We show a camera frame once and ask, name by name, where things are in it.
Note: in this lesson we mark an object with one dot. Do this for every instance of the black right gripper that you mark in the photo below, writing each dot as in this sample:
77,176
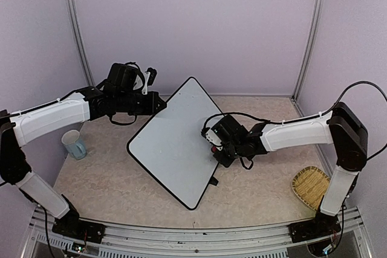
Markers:
224,161

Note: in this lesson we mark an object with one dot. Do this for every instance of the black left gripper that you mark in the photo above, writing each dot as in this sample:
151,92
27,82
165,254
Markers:
152,109

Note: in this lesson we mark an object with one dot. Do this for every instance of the white whiteboard black frame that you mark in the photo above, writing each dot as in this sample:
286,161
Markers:
169,146

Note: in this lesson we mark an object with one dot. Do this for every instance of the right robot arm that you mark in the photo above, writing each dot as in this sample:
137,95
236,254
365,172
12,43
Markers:
337,126

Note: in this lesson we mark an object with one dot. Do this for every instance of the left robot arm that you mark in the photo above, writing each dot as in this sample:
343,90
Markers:
20,128

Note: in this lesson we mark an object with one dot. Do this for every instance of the black whiteboard stand foot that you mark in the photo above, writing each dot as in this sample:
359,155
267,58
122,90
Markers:
213,181

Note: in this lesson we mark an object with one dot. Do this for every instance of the woven bamboo tray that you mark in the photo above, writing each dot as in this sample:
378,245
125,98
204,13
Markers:
309,185

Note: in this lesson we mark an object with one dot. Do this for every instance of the light blue mug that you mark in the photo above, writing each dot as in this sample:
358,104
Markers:
74,145

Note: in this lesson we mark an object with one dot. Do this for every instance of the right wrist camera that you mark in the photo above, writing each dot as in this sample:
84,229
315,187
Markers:
211,137

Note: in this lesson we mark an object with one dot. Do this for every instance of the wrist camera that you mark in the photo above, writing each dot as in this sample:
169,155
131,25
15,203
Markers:
211,137
149,77

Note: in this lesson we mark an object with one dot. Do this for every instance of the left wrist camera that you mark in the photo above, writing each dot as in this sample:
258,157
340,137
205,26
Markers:
149,77

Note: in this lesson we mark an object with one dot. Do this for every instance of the front aluminium rail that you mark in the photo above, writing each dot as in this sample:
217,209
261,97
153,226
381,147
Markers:
120,240

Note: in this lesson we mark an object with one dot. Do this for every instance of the left aluminium corner post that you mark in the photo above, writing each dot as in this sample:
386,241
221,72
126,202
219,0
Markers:
77,34

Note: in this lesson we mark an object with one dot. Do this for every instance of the aluminium corner post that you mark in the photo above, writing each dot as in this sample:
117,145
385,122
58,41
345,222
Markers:
77,34
312,33

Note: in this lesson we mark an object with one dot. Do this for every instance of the right aluminium corner post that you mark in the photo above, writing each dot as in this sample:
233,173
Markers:
312,33

